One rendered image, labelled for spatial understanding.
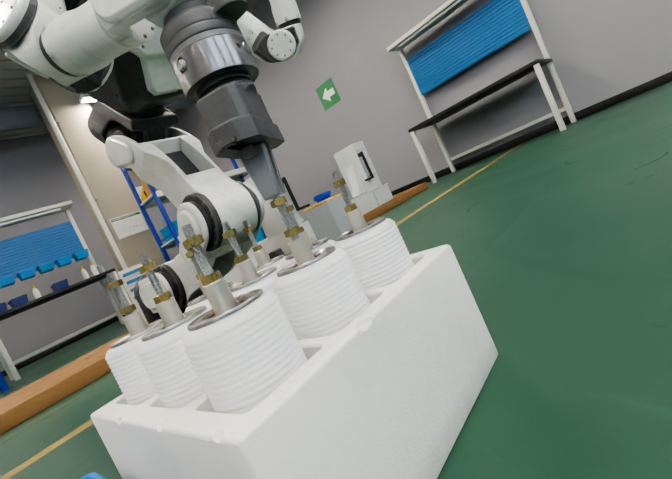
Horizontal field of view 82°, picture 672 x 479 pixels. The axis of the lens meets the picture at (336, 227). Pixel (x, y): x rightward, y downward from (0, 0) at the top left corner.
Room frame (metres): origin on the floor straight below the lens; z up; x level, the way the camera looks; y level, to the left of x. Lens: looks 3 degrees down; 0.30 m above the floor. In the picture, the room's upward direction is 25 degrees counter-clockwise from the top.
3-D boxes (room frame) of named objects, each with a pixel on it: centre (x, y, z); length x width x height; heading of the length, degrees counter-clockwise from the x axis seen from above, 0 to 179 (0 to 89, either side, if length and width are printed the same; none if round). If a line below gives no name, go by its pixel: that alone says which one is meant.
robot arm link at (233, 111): (0.46, 0.05, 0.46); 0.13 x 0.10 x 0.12; 168
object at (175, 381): (0.45, 0.22, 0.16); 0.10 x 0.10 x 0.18
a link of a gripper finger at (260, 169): (0.44, 0.05, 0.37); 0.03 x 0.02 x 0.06; 78
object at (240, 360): (0.37, 0.13, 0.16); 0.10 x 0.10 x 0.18
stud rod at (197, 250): (0.37, 0.13, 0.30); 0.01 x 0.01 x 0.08
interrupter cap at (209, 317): (0.37, 0.13, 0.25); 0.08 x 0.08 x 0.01
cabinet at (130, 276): (5.63, 2.97, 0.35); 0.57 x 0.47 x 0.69; 46
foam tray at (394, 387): (0.53, 0.14, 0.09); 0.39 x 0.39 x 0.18; 48
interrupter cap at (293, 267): (0.45, 0.05, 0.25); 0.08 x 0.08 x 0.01
